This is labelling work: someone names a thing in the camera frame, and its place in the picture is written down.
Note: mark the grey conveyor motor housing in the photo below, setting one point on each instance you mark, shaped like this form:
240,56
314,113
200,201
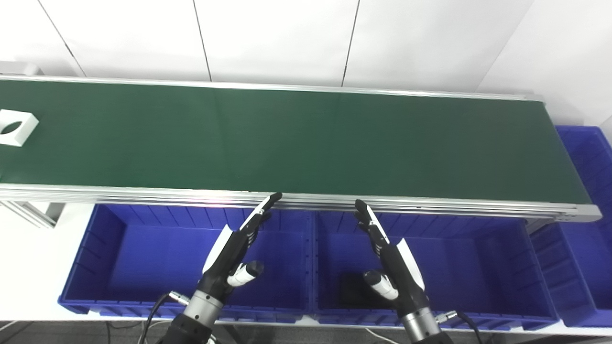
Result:
19,69

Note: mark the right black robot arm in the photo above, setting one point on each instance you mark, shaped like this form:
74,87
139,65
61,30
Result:
420,326

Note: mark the green conveyor belt aluminium frame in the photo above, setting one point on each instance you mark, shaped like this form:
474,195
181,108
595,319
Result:
287,138

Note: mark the white square part round hole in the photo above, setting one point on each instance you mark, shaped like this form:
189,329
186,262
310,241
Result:
27,122

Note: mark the aluminium conveyor leg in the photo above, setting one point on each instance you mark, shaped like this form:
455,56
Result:
28,214

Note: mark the blue plastic bin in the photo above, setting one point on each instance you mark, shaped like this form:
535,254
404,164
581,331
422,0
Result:
588,267
468,272
143,263

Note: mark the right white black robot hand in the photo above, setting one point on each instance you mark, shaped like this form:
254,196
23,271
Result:
399,272

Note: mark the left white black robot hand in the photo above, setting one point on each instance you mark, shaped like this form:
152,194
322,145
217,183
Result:
229,255

